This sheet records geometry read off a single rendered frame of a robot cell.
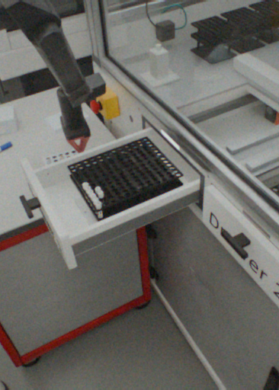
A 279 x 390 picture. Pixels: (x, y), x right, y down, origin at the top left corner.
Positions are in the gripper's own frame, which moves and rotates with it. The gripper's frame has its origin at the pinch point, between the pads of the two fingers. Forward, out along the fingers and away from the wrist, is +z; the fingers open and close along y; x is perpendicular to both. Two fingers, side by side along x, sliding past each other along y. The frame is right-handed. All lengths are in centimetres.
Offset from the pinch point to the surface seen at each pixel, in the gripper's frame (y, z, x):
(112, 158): -18.3, -9.3, -5.3
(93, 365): -27, 80, 15
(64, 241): -40.7, -11.8, 11.2
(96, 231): -37.9, -8.3, 4.3
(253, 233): -54, -13, -23
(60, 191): -17.8, -3.0, 8.9
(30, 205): -27.5, -10.9, 16.1
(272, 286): -62, -6, -24
